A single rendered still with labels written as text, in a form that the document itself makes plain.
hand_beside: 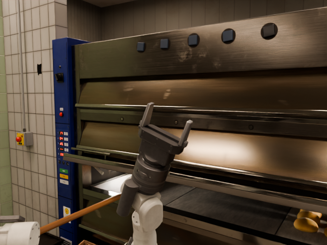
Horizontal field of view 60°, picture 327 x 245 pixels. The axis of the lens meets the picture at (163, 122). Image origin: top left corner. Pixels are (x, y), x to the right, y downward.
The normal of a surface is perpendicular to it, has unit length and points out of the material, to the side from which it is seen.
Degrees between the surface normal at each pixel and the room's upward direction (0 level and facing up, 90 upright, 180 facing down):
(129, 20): 90
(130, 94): 70
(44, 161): 90
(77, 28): 90
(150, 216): 113
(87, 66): 90
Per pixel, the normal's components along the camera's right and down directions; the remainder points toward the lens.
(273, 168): -0.53, -0.26
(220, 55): -0.56, 0.08
